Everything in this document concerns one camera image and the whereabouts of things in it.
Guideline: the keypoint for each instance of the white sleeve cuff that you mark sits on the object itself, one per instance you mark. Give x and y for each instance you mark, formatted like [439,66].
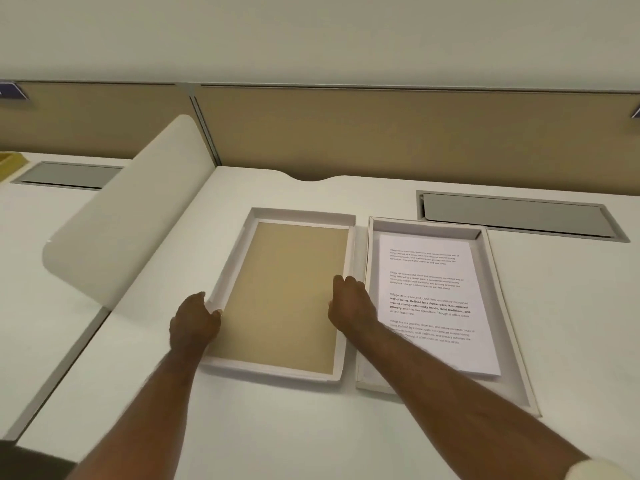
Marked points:
[597,469]

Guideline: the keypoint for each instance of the person's left forearm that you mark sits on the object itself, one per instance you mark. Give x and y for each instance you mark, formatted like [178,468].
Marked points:
[145,409]

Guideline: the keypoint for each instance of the person's right hand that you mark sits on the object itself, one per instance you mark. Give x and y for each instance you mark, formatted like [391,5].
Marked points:
[355,309]

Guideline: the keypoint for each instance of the blue partition label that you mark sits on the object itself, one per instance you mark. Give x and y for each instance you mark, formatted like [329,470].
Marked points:
[11,90]

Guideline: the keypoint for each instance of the narrow beige partition panel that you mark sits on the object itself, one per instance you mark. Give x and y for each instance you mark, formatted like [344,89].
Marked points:
[100,119]

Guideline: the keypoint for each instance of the person's left hand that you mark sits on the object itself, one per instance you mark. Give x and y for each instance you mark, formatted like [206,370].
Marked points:
[192,324]

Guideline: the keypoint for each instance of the printed white paper stack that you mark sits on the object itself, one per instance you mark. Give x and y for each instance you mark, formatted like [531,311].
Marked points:
[435,274]

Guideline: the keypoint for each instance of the yellow tray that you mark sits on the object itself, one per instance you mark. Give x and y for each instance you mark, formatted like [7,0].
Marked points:
[11,164]

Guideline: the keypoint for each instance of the person's right forearm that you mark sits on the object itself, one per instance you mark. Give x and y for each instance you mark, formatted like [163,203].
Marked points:
[450,394]

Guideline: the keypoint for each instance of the person's left thumb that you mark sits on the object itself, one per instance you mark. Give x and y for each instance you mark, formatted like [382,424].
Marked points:
[214,315]

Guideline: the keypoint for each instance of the dark grey clothing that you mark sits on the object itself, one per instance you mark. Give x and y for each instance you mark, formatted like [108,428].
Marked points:
[30,462]

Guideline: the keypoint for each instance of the wide beige partition panel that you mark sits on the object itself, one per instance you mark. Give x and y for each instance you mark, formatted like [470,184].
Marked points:
[400,134]

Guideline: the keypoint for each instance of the white box tray brown base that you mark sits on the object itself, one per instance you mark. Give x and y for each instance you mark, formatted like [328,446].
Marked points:
[285,289]

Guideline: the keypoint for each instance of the person's right thumb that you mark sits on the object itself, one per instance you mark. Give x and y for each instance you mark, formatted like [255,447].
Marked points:
[333,312]

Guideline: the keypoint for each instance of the white curved desk divider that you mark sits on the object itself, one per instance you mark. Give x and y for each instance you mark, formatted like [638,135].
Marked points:
[130,209]

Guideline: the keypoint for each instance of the white box tray with papers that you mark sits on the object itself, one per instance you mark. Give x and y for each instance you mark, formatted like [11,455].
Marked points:
[500,314]

